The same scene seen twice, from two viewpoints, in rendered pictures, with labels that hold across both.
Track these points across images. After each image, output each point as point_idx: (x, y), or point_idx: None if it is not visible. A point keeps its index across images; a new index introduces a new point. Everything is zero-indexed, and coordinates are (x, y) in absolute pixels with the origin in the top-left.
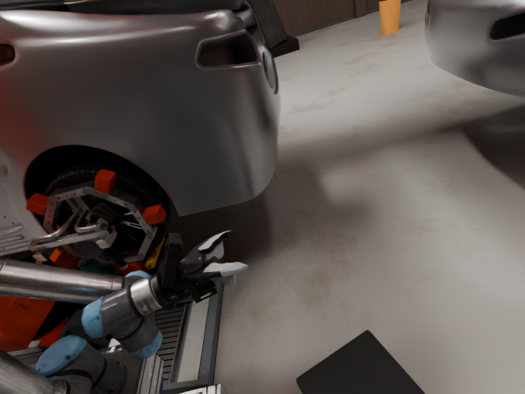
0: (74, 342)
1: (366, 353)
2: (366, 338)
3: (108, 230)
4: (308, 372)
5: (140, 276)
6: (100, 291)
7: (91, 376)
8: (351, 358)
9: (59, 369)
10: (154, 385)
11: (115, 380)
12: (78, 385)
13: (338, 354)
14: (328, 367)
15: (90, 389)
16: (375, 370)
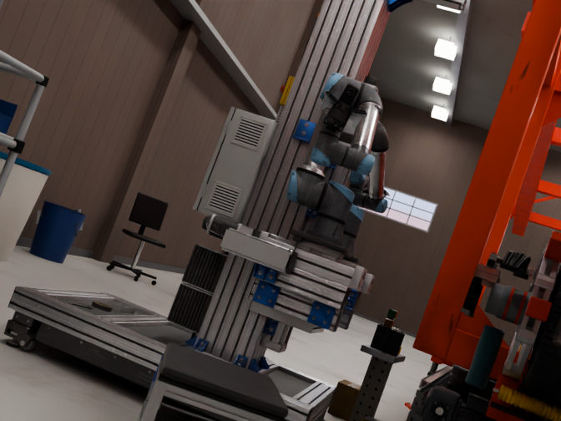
0: (345, 186)
1: (257, 391)
2: (276, 402)
3: (488, 260)
4: (271, 380)
5: (367, 154)
6: (355, 138)
7: (322, 198)
8: (261, 388)
9: (329, 182)
10: (317, 289)
11: (320, 227)
12: (316, 185)
13: (274, 390)
14: (265, 382)
15: (314, 196)
16: (233, 382)
